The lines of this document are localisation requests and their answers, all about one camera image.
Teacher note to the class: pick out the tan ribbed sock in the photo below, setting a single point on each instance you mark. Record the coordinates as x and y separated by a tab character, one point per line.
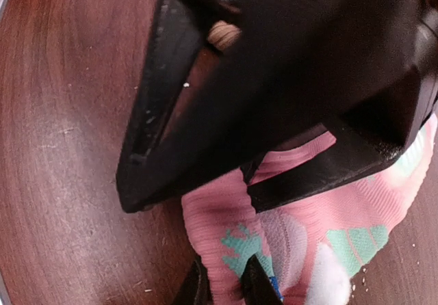
222	35

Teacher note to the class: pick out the pink patterned sock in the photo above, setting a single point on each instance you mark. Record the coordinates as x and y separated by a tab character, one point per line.
311	248

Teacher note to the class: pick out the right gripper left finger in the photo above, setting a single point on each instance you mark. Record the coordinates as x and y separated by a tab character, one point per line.
195	288

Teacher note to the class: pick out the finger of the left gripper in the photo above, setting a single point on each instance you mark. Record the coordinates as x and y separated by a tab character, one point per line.
359	151
254	100

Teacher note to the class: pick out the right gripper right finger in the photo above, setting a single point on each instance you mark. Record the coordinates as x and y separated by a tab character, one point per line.
256	286

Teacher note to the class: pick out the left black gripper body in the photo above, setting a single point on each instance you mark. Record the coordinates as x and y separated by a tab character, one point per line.
317	59

